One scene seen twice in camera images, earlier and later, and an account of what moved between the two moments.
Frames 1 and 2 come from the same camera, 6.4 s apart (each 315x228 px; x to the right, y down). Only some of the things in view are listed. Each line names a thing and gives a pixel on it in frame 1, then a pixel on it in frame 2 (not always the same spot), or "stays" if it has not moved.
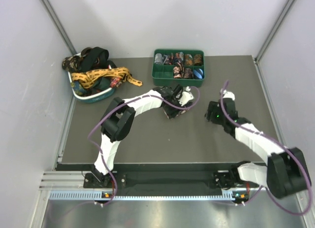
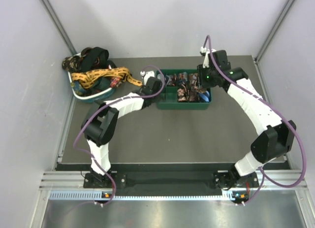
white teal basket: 103,96 stays
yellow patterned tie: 82,80 stays
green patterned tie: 78,88 stays
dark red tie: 168,59 to 173,81
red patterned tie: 114,81 stays
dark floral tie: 71,63 stays
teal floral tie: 179,58 to 182,78
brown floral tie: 180,112 to 202,90
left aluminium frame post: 50,13 stays
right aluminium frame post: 283,16 stays
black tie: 94,58 stays
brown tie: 188,60 to 193,78
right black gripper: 213,107 to 202,83
